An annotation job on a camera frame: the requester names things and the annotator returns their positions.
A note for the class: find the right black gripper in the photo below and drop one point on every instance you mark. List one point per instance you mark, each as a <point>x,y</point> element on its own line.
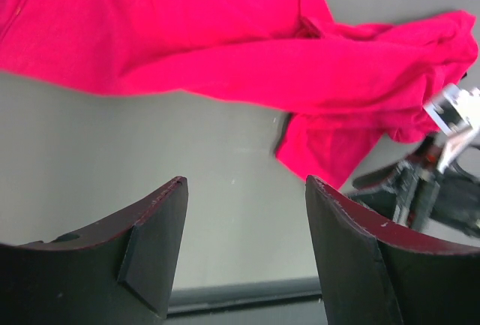
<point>410,192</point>

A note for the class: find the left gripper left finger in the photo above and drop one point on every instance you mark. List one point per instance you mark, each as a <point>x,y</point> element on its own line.
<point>117,270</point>

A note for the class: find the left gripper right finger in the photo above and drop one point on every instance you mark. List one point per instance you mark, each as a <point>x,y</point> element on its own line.
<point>373,271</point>

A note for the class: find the red t shirt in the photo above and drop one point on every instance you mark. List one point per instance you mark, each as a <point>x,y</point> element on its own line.
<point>345,86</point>

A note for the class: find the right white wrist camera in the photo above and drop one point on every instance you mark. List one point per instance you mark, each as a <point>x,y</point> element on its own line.
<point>456,113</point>

